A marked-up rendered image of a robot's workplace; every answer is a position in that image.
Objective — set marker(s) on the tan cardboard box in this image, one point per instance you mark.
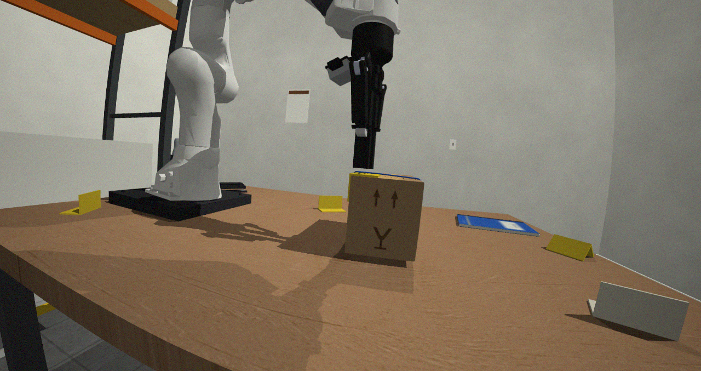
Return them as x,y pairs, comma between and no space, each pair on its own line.
384,217

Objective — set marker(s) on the blue notebook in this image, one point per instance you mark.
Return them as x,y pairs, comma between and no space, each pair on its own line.
499,225

